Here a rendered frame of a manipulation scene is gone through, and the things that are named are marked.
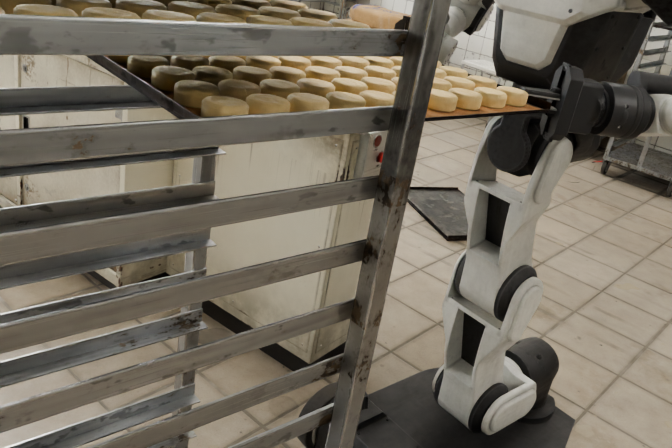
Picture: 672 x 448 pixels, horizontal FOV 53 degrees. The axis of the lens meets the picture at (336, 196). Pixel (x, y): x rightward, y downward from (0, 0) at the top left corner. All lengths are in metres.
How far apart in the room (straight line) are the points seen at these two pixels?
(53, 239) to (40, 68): 1.93
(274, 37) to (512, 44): 0.77
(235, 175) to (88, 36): 1.55
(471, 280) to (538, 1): 0.64
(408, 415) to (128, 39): 1.47
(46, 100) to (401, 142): 0.52
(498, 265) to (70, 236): 1.06
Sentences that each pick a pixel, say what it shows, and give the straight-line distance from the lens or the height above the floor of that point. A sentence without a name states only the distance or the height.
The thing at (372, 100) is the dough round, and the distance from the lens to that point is 0.84.
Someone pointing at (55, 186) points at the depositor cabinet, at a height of 0.31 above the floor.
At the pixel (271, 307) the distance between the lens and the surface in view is 2.14.
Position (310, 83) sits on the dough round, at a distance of 0.87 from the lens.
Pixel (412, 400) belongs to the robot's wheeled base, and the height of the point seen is 0.17.
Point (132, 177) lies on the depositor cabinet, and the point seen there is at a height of 0.49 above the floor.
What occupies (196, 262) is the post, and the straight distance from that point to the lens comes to 1.28.
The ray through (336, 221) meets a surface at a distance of 1.88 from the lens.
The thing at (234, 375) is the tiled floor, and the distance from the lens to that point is 2.18.
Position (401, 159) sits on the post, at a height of 1.10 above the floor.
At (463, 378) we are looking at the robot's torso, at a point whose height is 0.37.
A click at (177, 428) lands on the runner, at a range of 0.85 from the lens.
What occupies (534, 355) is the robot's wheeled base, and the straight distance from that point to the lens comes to 1.95.
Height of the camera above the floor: 1.35
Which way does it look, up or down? 22 degrees down
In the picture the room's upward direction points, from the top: 10 degrees clockwise
